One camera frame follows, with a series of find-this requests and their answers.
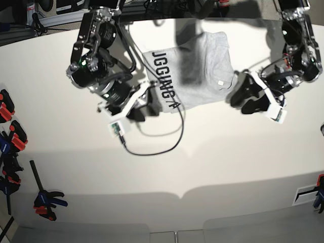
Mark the white label plate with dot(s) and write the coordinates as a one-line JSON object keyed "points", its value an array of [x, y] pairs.
{"points": [[305, 195]]}

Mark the grey T-shirt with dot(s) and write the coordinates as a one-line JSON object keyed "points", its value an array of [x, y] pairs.
{"points": [[195, 73]]}

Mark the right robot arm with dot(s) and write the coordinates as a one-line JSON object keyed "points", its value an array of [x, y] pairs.
{"points": [[93, 67]]}

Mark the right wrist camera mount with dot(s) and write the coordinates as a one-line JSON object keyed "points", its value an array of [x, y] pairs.
{"points": [[115, 94]]}

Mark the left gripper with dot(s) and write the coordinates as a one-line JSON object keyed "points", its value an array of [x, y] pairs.
{"points": [[246, 95]]}

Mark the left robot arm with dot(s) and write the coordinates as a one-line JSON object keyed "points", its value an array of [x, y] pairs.
{"points": [[300, 60]]}

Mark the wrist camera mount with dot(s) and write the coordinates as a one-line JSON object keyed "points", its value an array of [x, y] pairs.
{"points": [[276, 111], [115, 94]]}

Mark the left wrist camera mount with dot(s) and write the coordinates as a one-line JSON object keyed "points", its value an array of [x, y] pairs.
{"points": [[276, 111]]}

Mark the orange black clamp lower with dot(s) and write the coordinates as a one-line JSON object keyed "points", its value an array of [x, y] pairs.
{"points": [[17, 137]]}

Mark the blue black bar clamp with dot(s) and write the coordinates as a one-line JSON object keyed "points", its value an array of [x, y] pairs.
{"points": [[45, 201]]}

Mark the blue black clamp left edge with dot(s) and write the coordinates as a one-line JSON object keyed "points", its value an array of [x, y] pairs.
{"points": [[10, 181]]}

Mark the orange black clamp upper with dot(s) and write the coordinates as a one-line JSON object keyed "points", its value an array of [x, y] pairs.
{"points": [[7, 107]]}

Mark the blue clamp right edge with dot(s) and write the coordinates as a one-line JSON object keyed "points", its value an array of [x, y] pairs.
{"points": [[318, 203]]}

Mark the orange black clamp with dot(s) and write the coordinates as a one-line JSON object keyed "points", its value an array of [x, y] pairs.
{"points": [[7, 107], [17, 137]]}

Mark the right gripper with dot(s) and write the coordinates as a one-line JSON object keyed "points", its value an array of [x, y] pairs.
{"points": [[140, 103]]}

